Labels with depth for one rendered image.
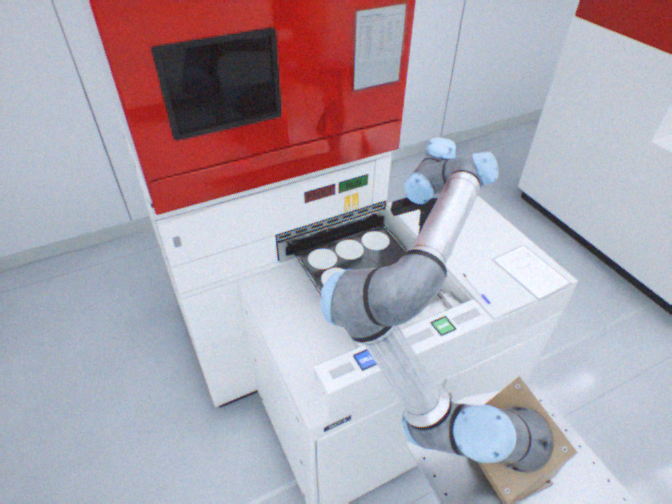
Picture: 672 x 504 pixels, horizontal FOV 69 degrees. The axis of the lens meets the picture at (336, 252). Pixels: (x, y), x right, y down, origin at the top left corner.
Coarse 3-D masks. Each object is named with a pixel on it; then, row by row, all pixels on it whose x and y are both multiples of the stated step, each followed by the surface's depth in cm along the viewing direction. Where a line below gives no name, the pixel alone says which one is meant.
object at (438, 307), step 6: (432, 306) 159; (438, 306) 159; (444, 306) 159; (426, 312) 157; (432, 312) 157; (438, 312) 157; (414, 318) 155; (420, 318) 155; (426, 318) 155; (402, 324) 154; (408, 324) 154; (354, 342) 150
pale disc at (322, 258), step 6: (312, 252) 174; (318, 252) 174; (324, 252) 174; (330, 252) 174; (312, 258) 172; (318, 258) 172; (324, 258) 172; (330, 258) 172; (336, 258) 172; (312, 264) 170; (318, 264) 170; (324, 264) 170; (330, 264) 170
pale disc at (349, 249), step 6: (348, 240) 179; (336, 246) 177; (342, 246) 177; (348, 246) 177; (354, 246) 177; (360, 246) 177; (336, 252) 174; (342, 252) 174; (348, 252) 174; (354, 252) 174; (360, 252) 174; (348, 258) 172; (354, 258) 172
